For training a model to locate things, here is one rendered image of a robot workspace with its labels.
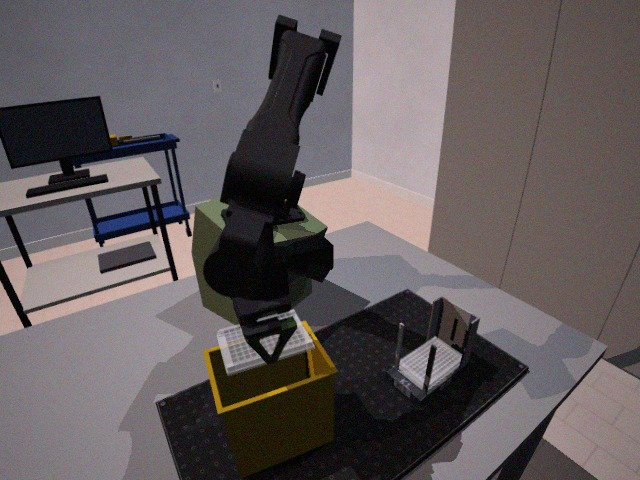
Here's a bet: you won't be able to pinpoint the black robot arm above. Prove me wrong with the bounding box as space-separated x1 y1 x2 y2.
203 15 342 301

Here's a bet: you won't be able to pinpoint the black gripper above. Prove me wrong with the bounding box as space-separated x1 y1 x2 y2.
230 280 297 364

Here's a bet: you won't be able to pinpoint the yellow plastics bin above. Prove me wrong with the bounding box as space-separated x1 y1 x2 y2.
203 321 339 479

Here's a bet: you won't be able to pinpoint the white well plate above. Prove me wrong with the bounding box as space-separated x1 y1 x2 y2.
217 309 315 376
399 336 462 391

